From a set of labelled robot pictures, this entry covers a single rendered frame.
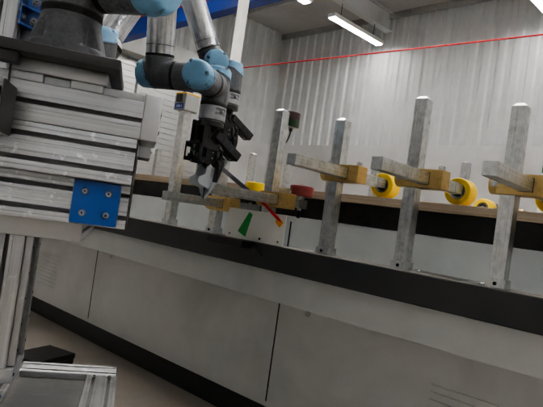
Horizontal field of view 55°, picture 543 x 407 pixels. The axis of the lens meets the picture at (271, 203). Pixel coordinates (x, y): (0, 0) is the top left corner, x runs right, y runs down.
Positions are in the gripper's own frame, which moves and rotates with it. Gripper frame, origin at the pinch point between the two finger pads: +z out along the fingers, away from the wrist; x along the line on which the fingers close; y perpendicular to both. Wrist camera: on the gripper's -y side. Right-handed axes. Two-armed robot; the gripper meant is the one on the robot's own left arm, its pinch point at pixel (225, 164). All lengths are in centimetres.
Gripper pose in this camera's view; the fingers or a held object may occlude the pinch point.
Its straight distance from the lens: 184.0
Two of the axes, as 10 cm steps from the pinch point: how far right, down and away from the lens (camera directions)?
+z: -1.2, 9.9, -0.1
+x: 6.6, 0.7, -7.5
